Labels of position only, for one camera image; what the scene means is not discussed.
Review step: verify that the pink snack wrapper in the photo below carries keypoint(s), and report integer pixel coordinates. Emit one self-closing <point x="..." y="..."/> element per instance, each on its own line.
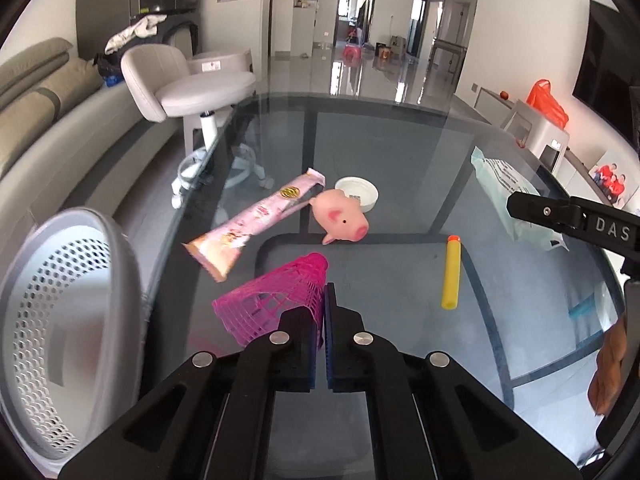
<point x="250" y="217"/>

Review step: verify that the low grey white cabinet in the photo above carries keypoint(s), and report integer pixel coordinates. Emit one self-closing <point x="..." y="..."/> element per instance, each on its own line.
<point x="487" y="102"/>

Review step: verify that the small brown paper bag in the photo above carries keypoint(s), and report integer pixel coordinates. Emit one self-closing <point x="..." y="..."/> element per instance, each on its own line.
<point x="384" y="52"/>

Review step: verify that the cyan plastic item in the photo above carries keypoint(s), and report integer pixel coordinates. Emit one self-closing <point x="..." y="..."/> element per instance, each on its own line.
<point x="584" y="306"/>

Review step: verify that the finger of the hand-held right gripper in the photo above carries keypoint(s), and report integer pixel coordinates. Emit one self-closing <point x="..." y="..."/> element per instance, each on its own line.
<point x="537" y="210"/>

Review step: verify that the yellow foam dart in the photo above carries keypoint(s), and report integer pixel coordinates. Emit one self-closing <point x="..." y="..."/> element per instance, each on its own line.
<point x="451" y="275"/>

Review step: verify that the person's right hand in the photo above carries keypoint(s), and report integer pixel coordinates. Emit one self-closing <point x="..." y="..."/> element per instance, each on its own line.
<point x="607" y="365"/>

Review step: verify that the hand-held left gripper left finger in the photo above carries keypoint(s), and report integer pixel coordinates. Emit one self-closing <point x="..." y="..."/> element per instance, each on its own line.
<point x="300" y="355"/>

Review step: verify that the tall brown paper bag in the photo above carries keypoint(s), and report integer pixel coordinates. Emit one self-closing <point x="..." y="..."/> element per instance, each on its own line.
<point x="397" y="46"/>

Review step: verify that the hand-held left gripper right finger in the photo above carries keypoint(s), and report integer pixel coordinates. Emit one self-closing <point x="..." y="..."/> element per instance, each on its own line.
<point x="340" y="355"/>

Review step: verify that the white blue mask packet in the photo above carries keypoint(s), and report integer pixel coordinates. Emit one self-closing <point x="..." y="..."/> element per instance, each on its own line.
<point x="500" y="175"/>

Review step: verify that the orange plastic bag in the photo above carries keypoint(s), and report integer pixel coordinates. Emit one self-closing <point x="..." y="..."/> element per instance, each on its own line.
<point x="547" y="105"/>

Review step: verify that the black blue bag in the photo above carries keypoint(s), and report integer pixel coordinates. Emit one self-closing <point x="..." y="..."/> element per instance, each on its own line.
<point x="109" y="72"/>

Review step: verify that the white round lid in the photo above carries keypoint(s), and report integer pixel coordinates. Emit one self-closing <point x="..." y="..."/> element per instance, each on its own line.
<point x="361" y="187"/>

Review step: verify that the white swivel chair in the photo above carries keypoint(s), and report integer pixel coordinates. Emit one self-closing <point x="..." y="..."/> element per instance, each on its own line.
<point x="200" y="90"/>

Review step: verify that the black wall television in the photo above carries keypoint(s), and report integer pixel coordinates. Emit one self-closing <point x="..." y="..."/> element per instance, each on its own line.
<point x="610" y="60"/>

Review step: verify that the framed photo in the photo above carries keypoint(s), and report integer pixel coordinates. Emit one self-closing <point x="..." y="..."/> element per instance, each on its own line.
<point x="610" y="182"/>

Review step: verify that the grey console table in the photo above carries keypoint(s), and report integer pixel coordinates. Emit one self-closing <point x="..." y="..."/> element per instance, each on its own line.
<point x="450" y="52"/>

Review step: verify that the grey perforated plastic basket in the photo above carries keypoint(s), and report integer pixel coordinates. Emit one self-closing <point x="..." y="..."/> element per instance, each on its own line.
<point x="65" y="310"/>

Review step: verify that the pink plastic stool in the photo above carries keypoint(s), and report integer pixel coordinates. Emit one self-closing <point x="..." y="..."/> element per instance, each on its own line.
<point x="352" y="54"/>

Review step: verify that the white cloth pile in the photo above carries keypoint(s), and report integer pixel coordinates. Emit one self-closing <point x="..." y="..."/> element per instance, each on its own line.
<point x="137" y="30"/>

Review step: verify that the pink plastic shuttlecock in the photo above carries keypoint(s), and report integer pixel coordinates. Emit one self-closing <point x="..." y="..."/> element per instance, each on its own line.
<point x="270" y="300"/>

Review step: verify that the pink pig toy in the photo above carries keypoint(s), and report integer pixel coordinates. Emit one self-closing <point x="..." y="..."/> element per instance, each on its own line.
<point x="340" y="215"/>

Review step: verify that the grey sofa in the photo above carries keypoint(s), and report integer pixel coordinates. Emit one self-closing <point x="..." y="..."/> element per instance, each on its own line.
<point x="40" y="100"/>

